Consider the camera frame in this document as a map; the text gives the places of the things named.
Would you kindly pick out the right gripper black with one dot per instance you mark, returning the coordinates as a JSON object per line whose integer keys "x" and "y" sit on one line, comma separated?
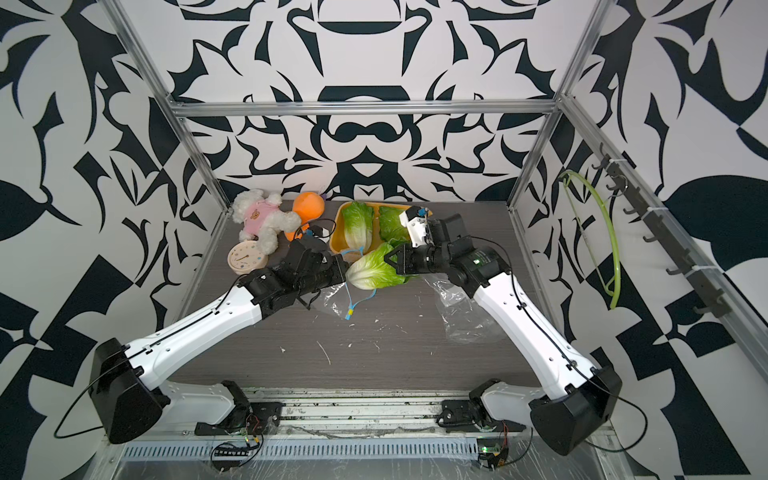
{"x": 405, "y": 258}

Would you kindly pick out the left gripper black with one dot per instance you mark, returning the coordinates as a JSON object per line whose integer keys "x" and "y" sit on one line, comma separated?
{"x": 327, "y": 270}

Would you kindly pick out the yellow plastic tray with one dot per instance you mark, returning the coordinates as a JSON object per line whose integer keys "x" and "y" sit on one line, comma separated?
{"x": 337, "y": 241}

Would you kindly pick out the clear zipper bag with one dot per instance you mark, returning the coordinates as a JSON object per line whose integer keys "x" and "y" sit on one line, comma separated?
{"x": 341, "y": 300}
{"x": 465, "y": 322}

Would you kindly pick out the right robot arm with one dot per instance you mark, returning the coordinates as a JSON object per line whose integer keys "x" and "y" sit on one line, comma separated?
{"x": 575, "y": 397}

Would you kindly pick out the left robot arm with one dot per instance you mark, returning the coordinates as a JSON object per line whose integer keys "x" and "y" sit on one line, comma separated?
{"x": 131, "y": 388}

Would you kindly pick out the orange plush toy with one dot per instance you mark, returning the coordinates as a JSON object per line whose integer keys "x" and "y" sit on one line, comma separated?
{"x": 309, "y": 206}

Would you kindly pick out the small round beige clock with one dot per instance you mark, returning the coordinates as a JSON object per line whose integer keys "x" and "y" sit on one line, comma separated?
{"x": 245, "y": 257}

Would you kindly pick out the white plush toy pink shirt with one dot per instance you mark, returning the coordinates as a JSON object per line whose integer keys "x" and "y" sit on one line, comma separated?
{"x": 262, "y": 219}

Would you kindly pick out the right green led board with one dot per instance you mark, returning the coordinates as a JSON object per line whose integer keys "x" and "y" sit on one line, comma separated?
{"x": 492, "y": 456}

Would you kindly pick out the left black electronics board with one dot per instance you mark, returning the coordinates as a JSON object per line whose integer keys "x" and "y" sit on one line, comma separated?
{"x": 227, "y": 456}

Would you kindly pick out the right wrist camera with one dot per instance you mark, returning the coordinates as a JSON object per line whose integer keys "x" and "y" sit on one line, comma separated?
{"x": 415, "y": 221}

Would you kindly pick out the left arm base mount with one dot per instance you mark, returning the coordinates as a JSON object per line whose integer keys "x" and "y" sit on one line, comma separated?
{"x": 255, "y": 419}

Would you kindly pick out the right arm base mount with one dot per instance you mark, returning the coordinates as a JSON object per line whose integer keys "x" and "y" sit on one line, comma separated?
{"x": 467, "y": 416}

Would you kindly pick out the black wall hook rail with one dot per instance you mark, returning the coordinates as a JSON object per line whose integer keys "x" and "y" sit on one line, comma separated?
{"x": 689, "y": 262}

